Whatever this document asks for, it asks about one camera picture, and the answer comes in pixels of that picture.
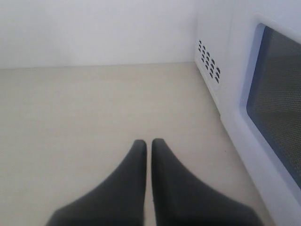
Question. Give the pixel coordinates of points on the white microwave door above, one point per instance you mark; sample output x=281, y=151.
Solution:
x=262, y=105

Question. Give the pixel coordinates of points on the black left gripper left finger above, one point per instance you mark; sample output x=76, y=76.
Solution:
x=117, y=201

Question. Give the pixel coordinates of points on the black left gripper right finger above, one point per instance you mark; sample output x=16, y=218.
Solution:
x=181, y=199

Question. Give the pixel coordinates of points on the white microwave oven body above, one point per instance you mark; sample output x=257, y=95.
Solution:
x=212, y=44

